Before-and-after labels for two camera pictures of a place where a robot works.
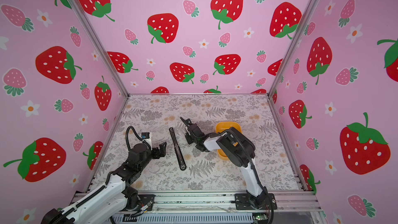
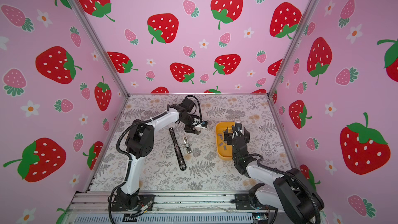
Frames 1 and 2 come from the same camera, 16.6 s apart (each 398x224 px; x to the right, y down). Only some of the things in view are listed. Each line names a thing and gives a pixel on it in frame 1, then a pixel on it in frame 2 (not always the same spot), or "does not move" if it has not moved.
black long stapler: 178,152 does not move
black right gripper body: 189,138 → 236,159
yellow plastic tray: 223,126 does not move
